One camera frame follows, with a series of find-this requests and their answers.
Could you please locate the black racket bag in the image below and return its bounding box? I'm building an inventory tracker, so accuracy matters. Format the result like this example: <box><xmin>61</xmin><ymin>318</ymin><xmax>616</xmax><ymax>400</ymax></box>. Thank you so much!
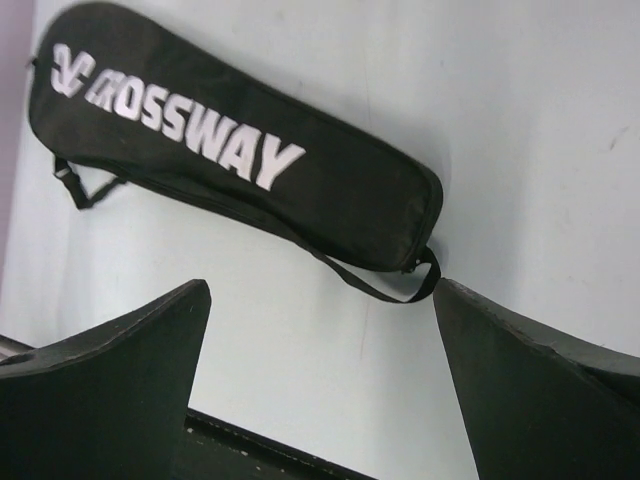
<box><xmin>28</xmin><ymin>1</ymin><xmax>443</xmax><ymax>301</ymax></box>

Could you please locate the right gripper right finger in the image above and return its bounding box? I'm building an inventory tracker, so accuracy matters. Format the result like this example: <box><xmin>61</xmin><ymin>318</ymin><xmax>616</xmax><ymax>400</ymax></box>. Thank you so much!
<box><xmin>433</xmin><ymin>279</ymin><xmax>639</xmax><ymax>479</ymax></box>

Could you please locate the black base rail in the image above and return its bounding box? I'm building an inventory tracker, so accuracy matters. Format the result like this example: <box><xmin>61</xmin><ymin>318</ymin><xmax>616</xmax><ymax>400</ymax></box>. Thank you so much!
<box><xmin>171</xmin><ymin>409</ymin><xmax>373</xmax><ymax>480</ymax></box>

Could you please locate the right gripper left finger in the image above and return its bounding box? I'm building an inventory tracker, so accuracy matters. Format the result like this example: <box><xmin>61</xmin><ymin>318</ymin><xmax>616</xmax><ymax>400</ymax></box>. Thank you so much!
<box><xmin>1</xmin><ymin>280</ymin><xmax>209</xmax><ymax>479</ymax></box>

